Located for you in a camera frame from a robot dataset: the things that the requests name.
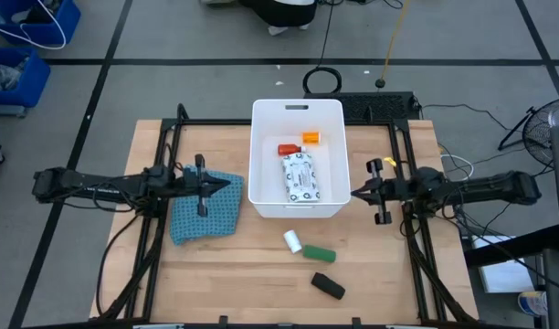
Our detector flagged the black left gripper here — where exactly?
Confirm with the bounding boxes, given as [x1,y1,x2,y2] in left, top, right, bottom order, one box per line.
[183,154,231,218]

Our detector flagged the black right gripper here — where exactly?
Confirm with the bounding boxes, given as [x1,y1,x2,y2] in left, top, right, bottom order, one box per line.
[351,157,402,226]

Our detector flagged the white black-printed wipes pack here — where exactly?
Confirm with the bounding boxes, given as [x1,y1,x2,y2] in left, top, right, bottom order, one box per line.
[281,152,322,204]

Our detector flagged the green block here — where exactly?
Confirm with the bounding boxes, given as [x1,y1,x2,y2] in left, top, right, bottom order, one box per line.
[301,244,338,264]

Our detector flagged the red bottle with white cap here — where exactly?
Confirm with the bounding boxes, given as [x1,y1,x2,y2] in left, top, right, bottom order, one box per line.
[277,143,307,157]

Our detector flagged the black block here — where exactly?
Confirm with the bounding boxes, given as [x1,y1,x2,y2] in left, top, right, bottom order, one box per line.
[311,271,347,302]

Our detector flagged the white perforated plastic basket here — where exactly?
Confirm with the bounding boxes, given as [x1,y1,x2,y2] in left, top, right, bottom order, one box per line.
[248,98,353,219]

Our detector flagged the blue plastic bin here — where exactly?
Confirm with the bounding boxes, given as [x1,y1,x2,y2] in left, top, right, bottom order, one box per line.
[0,48,52,115]
[0,0,82,47]

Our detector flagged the teal patterned cloth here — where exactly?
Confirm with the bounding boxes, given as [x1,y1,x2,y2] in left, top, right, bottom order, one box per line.
[169,164,245,247]

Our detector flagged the black perforated mat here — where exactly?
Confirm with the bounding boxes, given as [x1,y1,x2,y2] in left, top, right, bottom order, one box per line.
[303,90,421,124]

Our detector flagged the white plastic bottle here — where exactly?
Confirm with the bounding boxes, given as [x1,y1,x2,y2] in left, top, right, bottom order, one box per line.
[282,229,303,255]

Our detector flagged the black beam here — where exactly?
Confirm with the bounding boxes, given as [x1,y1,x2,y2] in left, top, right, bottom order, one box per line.
[464,223,559,269]

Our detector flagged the white flat box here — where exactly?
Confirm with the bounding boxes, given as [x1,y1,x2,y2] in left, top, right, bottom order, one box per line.
[470,235,543,293]

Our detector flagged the person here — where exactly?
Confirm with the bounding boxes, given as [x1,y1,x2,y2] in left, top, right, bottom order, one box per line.
[201,0,320,37]

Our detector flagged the white and blue can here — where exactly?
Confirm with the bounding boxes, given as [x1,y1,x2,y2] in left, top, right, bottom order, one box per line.
[517,290,549,317]

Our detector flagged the clear plastic bags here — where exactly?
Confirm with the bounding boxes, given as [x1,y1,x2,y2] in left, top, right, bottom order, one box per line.
[0,62,25,91]

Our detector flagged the black metal table frame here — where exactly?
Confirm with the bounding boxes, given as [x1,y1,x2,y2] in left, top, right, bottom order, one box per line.
[96,102,480,329]

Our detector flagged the white looped cable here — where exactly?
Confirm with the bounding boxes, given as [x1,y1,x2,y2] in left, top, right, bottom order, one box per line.
[438,153,476,182]

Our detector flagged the yellow cable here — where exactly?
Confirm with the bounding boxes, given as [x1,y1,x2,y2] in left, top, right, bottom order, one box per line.
[374,0,413,89]

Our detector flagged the black coiled cable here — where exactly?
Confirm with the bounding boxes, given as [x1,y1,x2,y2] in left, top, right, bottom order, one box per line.
[301,0,343,96]

